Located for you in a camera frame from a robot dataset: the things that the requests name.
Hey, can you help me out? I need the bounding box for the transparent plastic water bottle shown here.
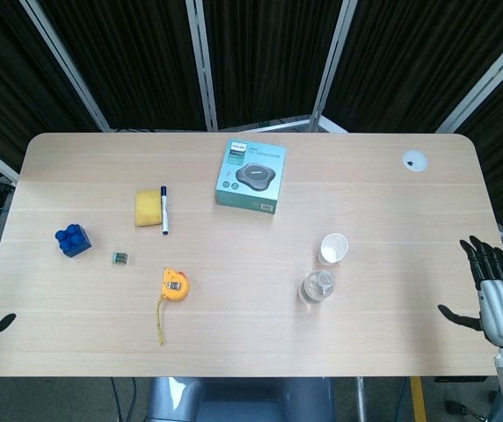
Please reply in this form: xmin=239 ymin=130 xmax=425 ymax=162
xmin=296 ymin=268 xmax=339 ymax=307

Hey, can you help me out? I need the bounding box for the white paper cup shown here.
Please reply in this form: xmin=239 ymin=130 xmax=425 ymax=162
xmin=318 ymin=232 xmax=350 ymax=266

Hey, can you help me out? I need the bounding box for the blue toy building block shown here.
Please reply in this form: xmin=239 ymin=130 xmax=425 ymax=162
xmin=54 ymin=223 xmax=92 ymax=258

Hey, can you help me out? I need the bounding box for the grey table leg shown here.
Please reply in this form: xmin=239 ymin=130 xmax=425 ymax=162
xmin=354 ymin=376 xmax=367 ymax=422

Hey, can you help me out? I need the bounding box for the yellow tape measure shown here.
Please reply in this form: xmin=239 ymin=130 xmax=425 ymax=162
xmin=156 ymin=266 xmax=191 ymax=347

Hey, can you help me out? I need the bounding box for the yellow sponge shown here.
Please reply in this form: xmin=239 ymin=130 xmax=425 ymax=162
xmin=134 ymin=188 xmax=164 ymax=228

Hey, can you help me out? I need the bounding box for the blue white marker pen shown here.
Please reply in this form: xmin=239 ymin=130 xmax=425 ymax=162
xmin=159 ymin=186 xmax=171 ymax=236

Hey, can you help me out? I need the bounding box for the grey blue robot torso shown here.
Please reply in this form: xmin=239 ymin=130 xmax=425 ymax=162
xmin=145 ymin=376 xmax=336 ymax=422

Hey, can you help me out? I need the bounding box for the teal speakerphone product box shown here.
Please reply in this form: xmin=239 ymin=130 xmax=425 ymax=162
xmin=214 ymin=138 xmax=288 ymax=215

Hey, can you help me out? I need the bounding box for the grey partition base bar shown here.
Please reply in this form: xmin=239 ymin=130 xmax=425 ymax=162
xmin=229 ymin=114 xmax=349 ymax=134

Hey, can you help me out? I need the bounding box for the black floor cable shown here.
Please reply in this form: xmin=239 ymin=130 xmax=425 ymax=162
xmin=109 ymin=376 xmax=137 ymax=422

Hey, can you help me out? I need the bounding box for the white table cable grommet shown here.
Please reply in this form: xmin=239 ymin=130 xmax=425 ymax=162
xmin=401 ymin=149 xmax=429 ymax=173

